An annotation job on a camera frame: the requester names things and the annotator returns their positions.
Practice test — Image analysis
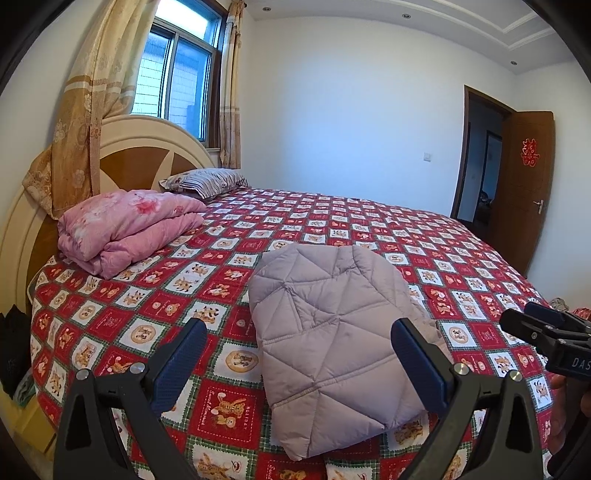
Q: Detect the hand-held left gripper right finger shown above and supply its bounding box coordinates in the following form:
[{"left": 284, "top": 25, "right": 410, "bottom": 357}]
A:
[{"left": 390, "top": 318, "right": 546, "bottom": 480}]

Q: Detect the window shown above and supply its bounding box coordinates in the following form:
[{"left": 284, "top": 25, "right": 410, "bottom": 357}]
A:
[{"left": 131, "top": 0, "right": 229, "bottom": 151}]

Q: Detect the quilted down jacket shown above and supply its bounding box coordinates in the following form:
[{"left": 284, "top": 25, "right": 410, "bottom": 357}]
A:
[{"left": 248, "top": 243, "right": 451, "bottom": 461}]

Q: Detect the pale plastic bag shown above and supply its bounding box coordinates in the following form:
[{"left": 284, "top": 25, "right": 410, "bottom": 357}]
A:
[{"left": 13, "top": 373, "right": 38, "bottom": 408}]

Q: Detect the person's right hand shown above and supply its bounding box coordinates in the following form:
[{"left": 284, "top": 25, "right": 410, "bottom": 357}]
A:
[{"left": 549, "top": 373, "right": 571, "bottom": 462}]

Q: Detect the cream wooden headboard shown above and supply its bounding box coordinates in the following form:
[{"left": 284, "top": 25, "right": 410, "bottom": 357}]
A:
[{"left": 0, "top": 114, "right": 218, "bottom": 455}]

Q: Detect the wide beige patterned curtain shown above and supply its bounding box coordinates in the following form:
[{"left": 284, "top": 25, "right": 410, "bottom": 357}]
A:
[{"left": 22, "top": 0, "right": 160, "bottom": 220}]

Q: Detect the striped pillow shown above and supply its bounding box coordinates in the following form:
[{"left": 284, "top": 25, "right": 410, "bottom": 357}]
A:
[{"left": 159, "top": 168, "right": 250, "bottom": 200}]

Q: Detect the red checked printed bedspread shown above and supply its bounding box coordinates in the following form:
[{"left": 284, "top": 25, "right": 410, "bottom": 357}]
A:
[{"left": 28, "top": 187, "right": 561, "bottom": 480}]

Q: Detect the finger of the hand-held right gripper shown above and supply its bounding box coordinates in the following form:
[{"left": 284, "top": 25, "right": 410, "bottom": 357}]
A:
[
  {"left": 500, "top": 308, "right": 562, "bottom": 356},
  {"left": 525, "top": 302, "right": 591, "bottom": 340}
]

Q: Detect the pink floral folded quilt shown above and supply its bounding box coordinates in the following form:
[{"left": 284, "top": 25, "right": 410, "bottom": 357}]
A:
[{"left": 58, "top": 189, "right": 207, "bottom": 279}]

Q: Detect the dark door frame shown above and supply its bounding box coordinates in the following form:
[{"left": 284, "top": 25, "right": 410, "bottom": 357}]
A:
[{"left": 450, "top": 85, "right": 517, "bottom": 227}]

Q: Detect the black bag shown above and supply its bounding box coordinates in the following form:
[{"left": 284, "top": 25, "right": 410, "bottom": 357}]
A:
[{"left": 0, "top": 305, "right": 31, "bottom": 398}]

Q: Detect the narrow beige patterned curtain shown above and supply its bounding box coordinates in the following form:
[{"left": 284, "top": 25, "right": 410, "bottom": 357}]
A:
[{"left": 219, "top": 0, "right": 245, "bottom": 170}]

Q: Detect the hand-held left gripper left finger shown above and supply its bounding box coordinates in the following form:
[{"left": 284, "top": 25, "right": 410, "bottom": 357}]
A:
[{"left": 53, "top": 318, "right": 208, "bottom": 480}]

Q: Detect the brown wooden door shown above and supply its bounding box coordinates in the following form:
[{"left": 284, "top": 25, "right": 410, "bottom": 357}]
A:
[{"left": 489, "top": 111, "right": 555, "bottom": 278}]

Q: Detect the red paper door decoration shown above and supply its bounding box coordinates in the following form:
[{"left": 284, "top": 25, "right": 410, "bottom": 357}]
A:
[{"left": 521, "top": 137, "right": 541, "bottom": 167}]

